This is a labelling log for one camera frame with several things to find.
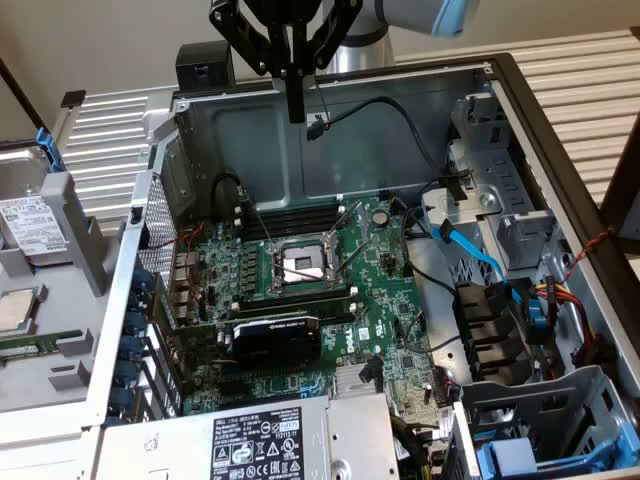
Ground grey plastic parts rack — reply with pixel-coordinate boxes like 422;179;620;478
0;172;132;416

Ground black wire with angled plug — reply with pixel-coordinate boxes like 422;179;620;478
360;355;386;396

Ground green Dell motherboard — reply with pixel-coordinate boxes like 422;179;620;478
167;193;459;434

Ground black wire with flat plug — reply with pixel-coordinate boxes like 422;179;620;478
305;95;451;181

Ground hard disk with blue carrier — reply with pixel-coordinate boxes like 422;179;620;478
0;127;74;269

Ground silver metal drive cage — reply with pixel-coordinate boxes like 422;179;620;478
419;92;576;281

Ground black flat strap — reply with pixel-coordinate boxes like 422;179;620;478
438;168;475;202

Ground thin black wire red plug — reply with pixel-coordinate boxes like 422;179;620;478
402;312;464;354

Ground blue drive bay clips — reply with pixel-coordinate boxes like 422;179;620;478
474;414;640;475

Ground silver finned chipset heatsink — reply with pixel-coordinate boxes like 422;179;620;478
332;363;389;399

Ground blue SATA wire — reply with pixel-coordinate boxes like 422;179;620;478
437;223;516;289

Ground black RAM slot row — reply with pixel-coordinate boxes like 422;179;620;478
230;285;360;325
242;197;347;239

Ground black curved data wire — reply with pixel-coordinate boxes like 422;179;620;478
399;197;459;299

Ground green RAM stick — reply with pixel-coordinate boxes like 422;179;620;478
0;332;85;362

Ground black graphics card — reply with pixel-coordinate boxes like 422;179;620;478
167;312;324;371

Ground metal CPU socket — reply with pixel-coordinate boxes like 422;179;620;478
263;232;347;297

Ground black ribbed plastic bracket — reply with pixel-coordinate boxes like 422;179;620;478
452;282;531;386

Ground open grey PC case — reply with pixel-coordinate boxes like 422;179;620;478
82;52;640;480

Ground red black twisted wire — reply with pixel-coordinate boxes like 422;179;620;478
559;227;617;286

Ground silver CPU chip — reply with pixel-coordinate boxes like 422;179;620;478
0;287;41;335

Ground metal locking lever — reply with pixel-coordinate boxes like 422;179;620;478
332;238;374;280
237;185;275;249

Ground black diagonal strip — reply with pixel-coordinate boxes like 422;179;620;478
0;58;51;146

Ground black sleeved power cable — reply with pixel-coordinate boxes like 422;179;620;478
389;412;446;480

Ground black plastic box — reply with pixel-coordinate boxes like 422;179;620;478
174;42;236;94

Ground blue plastic latch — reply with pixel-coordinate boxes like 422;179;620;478
522;293;547;346

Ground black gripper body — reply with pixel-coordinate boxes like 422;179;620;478
234;0;347;27

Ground black looped wire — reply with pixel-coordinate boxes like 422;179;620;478
212;172;251;214

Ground grey power supply unit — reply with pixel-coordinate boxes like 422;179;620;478
97;391;402;480

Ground metal socket cover frame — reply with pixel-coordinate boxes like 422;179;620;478
324;199;372;241

